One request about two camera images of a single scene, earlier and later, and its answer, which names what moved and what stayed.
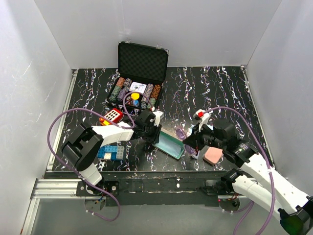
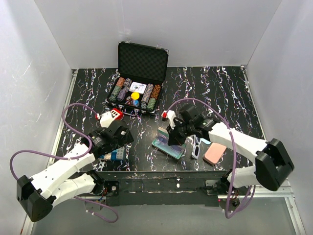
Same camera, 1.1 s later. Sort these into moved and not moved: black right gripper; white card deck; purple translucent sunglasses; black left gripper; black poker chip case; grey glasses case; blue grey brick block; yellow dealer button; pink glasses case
Moved: purple translucent sunglasses; black right gripper; black left gripper
Not moved: blue grey brick block; grey glasses case; black poker chip case; yellow dealer button; pink glasses case; white card deck
